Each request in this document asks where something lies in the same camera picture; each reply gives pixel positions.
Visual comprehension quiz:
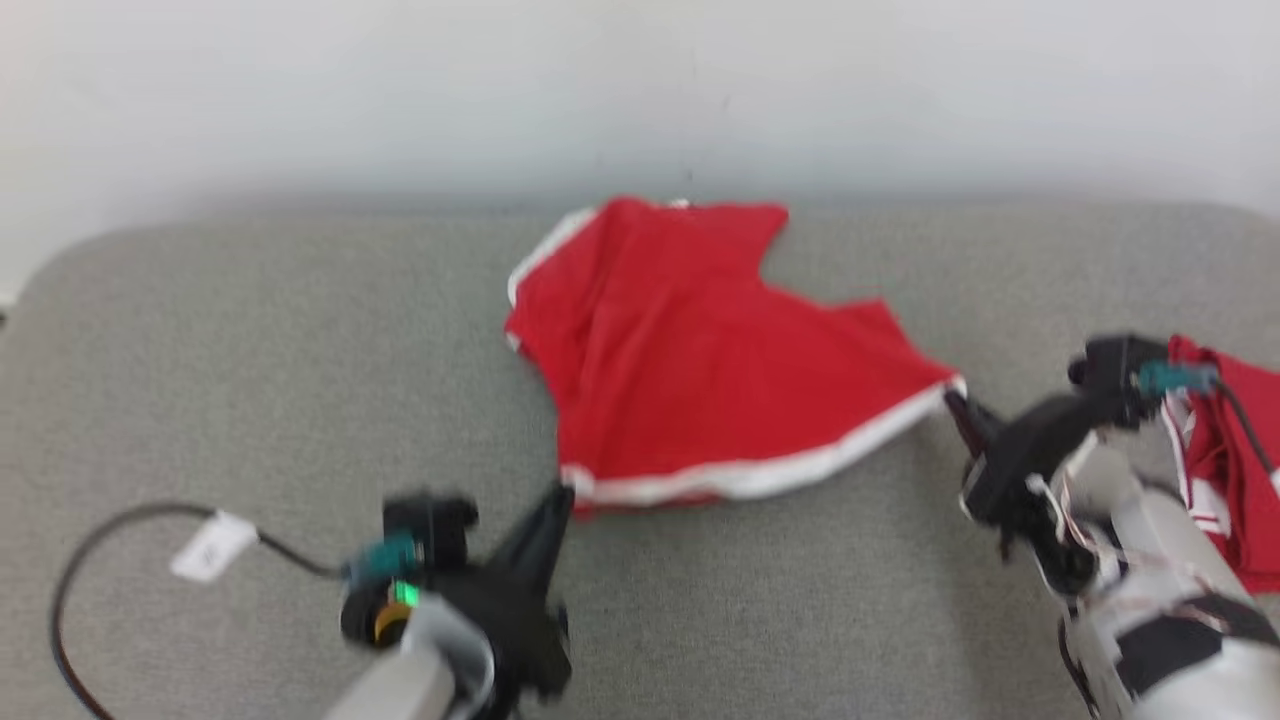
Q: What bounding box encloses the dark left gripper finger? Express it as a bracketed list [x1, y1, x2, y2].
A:
[490, 483, 576, 591]

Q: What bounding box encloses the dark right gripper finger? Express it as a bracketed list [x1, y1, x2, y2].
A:
[945, 390, 1001, 456]

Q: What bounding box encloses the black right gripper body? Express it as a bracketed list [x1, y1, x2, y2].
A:
[962, 395, 1101, 596]

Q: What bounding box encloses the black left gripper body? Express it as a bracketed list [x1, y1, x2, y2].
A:
[440, 565, 571, 701]

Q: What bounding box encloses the red shirt with striped cuffs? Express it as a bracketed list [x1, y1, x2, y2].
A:
[1158, 334, 1280, 597]

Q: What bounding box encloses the red garment with white hem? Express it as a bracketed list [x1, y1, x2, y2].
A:
[503, 196, 967, 517]

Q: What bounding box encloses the grey fabric sofa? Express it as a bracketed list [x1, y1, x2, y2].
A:
[0, 195, 1280, 720]

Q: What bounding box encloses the black right cable teal plug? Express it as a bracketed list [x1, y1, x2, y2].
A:
[1135, 360, 1280, 476]

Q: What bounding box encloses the black cable teal plug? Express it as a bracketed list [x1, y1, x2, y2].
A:
[1135, 360, 1280, 476]
[48, 502, 351, 720]

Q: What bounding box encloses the black left cable teal plug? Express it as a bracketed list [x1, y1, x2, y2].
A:
[48, 502, 351, 720]

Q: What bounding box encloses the white paper cable tag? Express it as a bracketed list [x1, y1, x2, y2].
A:
[168, 510, 261, 584]

